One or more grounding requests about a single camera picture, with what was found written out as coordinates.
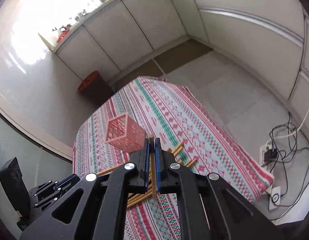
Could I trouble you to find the red basin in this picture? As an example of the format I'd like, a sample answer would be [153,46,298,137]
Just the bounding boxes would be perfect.
[56,30,69,43]

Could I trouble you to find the patterned tablecloth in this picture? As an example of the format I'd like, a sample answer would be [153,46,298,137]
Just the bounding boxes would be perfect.
[72,76,275,240]

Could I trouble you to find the white power strip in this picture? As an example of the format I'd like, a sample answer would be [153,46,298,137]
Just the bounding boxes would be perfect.
[259,144,281,211]

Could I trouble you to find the red rimmed trash bin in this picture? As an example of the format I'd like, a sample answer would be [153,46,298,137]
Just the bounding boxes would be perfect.
[77,70,114,107]

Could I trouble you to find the wooden chopstick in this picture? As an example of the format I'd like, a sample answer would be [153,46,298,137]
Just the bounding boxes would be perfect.
[185,158,197,167]
[128,189,152,204]
[171,142,184,157]
[96,164,122,176]
[127,192,152,208]
[149,135,157,198]

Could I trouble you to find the black power adapter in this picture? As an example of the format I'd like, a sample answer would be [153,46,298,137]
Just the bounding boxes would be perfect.
[264,149,278,163]

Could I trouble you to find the pink perforated utensil holder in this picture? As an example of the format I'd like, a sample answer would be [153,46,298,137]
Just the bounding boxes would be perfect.
[105,113,146,153]

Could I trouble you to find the white power cable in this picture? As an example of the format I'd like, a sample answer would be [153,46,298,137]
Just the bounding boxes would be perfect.
[265,100,309,151]

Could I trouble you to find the dark floor mat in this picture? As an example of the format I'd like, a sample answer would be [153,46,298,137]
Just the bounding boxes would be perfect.
[114,60,163,91]
[154,39,213,74]

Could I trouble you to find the white kitchen cabinets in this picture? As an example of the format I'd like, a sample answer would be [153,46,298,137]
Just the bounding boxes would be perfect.
[51,0,309,118]

